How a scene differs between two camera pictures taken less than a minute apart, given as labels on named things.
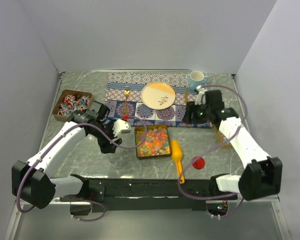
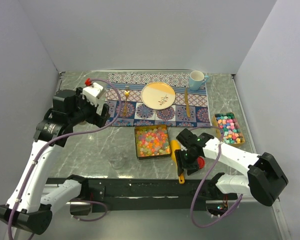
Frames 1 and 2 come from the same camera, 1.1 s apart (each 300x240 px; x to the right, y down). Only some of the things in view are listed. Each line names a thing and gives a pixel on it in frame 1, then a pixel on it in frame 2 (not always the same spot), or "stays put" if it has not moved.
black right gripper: (191, 108) to (191, 168)
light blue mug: (197, 78) stays put
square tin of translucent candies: (157, 143) stays put
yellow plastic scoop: (176, 152) stays put
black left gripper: (106, 146) to (95, 118)
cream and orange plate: (158, 95) stays put
